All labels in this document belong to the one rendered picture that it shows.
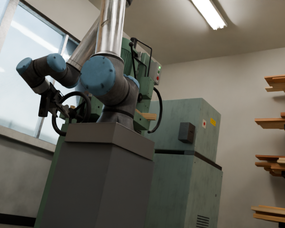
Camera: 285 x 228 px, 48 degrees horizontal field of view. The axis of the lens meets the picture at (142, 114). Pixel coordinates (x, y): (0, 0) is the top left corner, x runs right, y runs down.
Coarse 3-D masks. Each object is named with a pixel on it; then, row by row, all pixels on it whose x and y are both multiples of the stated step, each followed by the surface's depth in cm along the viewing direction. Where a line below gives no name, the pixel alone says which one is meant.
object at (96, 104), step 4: (92, 96) 200; (80, 100) 203; (92, 100) 198; (96, 100) 197; (92, 104) 197; (96, 104) 197; (100, 104) 200; (84, 108) 199; (92, 108) 196; (96, 108) 197; (100, 108) 200
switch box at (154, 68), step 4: (152, 64) 255; (156, 64) 253; (152, 68) 253; (156, 68) 253; (160, 68) 259; (152, 72) 252; (156, 72) 253; (160, 72) 259; (148, 76) 252; (152, 76) 251; (156, 76) 253; (156, 84) 256
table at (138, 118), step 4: (60, 112) 221; (92, 112) 195; (96, 112) 194; (100, 112) 197; (136, 112) 194; (60, 116) 220; (64, 116) 218; (92, 116) 201; (96, 116) 199; (136, 116) 194; (140, 116) 198; (136, 120) 194; (140, 120) 198; (144, 120) 203; (136, 124) 200; (140, 124) 199; (144, 124) 203; (148, 124) 208; (136, 128) 209; (140, 128) 207; (144, 128) 205; (148, 128) 208
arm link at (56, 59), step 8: (48, 56) 146; (56, 56) 146; (40, 64) 146; (48, 64) 145; (56, 64) 145; (64, 64) 150; (40, 72) 147; (48, 72) 147; (56, 72) 148; (64, 72) 152
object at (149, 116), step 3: (144, 114) 208; (147, 114) 206; (150, 114) 205; (153, 114) 204; (156, 114) 205; (144, 117) 207; (147, 117) 206; (150, 117) 205; (153, 117) 204; (156, 117) 205
